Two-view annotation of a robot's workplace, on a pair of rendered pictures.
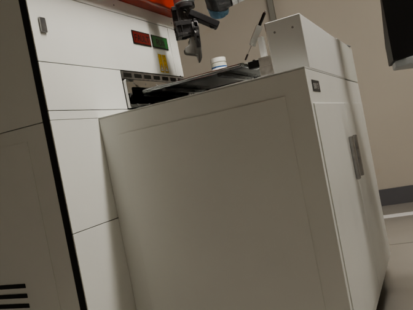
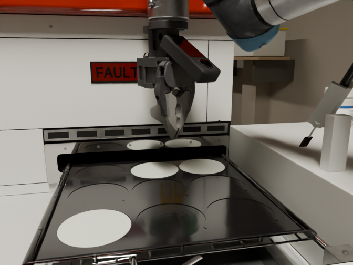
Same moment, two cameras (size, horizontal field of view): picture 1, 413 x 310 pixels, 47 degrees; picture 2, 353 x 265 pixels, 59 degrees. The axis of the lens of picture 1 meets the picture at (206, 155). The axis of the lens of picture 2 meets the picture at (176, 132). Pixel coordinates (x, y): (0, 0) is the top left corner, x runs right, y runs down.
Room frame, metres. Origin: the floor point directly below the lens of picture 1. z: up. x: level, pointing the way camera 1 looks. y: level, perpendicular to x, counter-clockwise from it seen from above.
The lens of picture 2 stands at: (1.40, -0.51, 1.13)
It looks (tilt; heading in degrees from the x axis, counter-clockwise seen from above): 13 degrees down; 53
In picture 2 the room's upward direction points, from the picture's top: straight up
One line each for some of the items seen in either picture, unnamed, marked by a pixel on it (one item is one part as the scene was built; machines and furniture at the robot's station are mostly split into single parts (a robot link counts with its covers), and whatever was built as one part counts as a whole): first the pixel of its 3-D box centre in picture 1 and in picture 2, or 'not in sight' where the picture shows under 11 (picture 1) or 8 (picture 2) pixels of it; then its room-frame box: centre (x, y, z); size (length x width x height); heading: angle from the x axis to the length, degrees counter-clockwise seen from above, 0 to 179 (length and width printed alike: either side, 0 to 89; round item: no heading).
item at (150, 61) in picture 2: (185, 21); (165, 57); (1.74, -0.02, 1.13); 0.09 x 0.08 x 0.12; 97
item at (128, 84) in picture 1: (160, 95); (142, 157); (1.77, 0.12, 0.89); 0.44 x 0.02 x 0.10; 155
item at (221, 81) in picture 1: (212, 81); (160, 191); (1.69, -0.07, 0.90); 0.34 x 0.34 x 0.01; 65
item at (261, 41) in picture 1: (257, 43); (329, 124); (1.86, -0.28, 1.03); 0.06 x 0.04 x 0.13; 65
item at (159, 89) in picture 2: (196, 35); (166, 91); (1.72, -0.05, 1.07); 0.05 x 0.02 x 0.09; 7
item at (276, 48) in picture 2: not in sight; (256, 43); (4.03, 1.65, 1.29); 0.48 x 0.40 x 0.27; 73
